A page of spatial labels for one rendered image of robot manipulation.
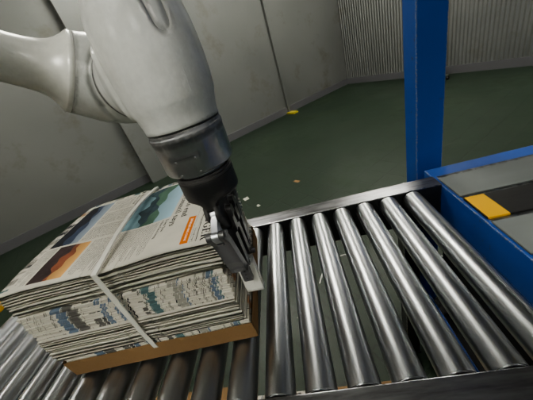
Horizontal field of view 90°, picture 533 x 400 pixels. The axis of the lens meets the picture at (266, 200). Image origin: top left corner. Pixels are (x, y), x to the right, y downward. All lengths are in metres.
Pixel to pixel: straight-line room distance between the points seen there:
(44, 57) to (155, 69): 0.18
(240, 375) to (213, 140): 0.38
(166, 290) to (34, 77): 0.33
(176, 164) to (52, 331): 0.41
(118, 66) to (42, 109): 4.01
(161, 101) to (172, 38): 0.06
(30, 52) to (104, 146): 3.91
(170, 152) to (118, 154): 4.05
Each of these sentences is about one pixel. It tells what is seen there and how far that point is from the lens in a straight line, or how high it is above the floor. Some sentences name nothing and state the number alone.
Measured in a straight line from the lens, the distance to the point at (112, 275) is 0.48.
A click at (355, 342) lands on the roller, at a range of 0.51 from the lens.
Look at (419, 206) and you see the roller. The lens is 0.77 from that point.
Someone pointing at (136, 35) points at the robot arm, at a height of 1.28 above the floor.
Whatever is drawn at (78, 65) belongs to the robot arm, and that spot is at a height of 1.28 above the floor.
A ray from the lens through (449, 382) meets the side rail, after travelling 0.49.
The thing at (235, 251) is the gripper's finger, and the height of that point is 1.02.
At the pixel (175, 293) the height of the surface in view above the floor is 0.95.
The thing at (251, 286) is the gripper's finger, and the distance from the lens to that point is 0.47.
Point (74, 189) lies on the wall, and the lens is 4.41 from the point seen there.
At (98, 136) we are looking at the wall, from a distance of 4.32.
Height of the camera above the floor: 1.24
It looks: 29 degrees down
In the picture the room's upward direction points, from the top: 19 degrees counter-clockwise
